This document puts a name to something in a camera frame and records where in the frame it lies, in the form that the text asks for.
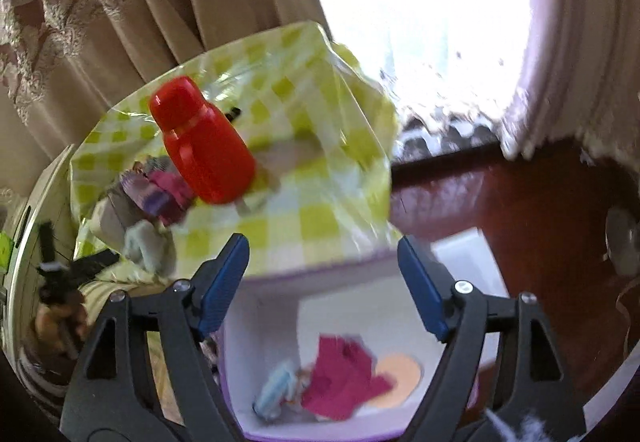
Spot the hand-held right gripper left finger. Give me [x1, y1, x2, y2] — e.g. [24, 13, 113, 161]
[60, 233, 250, 442]

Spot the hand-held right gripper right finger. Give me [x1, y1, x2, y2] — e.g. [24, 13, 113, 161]
[397, 236, 586, 442]

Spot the white storage box purple rim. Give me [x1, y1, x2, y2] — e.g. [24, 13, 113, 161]
[220, 227, 507, 441]

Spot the light blue cloth item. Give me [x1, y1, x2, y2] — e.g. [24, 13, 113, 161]
[254, 359, 302, 419]

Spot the magenta cloth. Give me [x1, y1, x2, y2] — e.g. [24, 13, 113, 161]
[300, 334, 394, 421]

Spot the pale blue cloth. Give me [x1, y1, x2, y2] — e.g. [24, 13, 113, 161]
[122, 221, 177, 274]

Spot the orange round pad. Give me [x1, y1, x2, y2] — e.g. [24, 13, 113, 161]
[369, 354, 422, 411]

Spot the purple striped cloth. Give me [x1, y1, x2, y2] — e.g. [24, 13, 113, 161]
[119, 161, 167, 219]

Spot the green checked plastic tablecloth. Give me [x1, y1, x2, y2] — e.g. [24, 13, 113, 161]
[70, 21, 403, 284]

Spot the red thermos bottle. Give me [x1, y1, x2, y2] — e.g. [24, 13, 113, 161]
[148, 76, 258, 206]

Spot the white round object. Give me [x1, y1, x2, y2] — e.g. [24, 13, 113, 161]
[604, 206, 640, 279]

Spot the lilac curtain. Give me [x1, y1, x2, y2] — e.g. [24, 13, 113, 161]
[500, 0, 640, 164]

